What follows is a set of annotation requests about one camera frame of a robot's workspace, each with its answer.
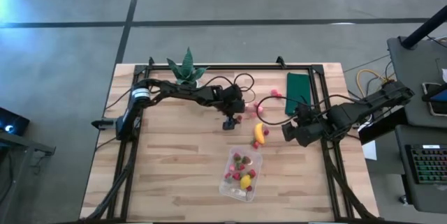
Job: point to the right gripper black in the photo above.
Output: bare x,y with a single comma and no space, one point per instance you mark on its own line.
311,130

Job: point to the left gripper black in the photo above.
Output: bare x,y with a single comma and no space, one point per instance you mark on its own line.
233,102

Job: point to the red toy strawberry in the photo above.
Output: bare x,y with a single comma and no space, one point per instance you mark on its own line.
237,156
236,176
256,144
251,173
278,95
239,118
266,132

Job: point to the red toy fruit grey-green leaves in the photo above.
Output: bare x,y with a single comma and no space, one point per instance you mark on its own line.
227,177

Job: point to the red toy cherry long stem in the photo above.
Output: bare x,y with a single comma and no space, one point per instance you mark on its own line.
249,188

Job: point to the clear plastic tupperware container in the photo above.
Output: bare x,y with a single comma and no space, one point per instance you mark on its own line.
234,192

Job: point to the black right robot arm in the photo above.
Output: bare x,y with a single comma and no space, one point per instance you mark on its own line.
380,100

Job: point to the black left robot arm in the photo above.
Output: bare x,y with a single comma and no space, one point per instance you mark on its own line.
174,91

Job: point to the pale pink toy fruit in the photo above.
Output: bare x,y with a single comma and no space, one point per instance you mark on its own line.
248,107

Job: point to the yellow toy banana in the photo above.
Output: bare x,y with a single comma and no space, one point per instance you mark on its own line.
259,133

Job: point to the green cloth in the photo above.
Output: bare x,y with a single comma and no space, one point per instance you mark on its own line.
297,91

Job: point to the yellow toy lemon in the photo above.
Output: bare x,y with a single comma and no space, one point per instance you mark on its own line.
245,181

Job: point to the white paper sheet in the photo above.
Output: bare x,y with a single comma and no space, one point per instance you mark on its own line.
370,150

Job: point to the snake plant in white pot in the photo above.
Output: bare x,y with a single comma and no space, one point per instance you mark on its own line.
186,67

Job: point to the grey desk with pole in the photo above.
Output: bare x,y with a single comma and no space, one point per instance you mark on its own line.
412,77

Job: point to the backlit black keyboard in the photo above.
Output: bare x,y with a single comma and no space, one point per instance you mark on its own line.
429,164

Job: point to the smartphone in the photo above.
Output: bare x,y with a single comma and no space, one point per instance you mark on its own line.
436,100

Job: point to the grey desk with keyboard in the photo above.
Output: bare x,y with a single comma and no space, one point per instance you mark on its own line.
429,199

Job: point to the black pole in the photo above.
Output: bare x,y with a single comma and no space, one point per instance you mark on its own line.
424,28

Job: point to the grey metal stand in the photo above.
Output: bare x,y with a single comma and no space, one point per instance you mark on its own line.
21,142

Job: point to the black device with light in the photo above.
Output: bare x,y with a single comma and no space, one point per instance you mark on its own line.
17,123

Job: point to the black aluminium table frame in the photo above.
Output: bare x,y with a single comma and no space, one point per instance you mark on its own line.
227,67

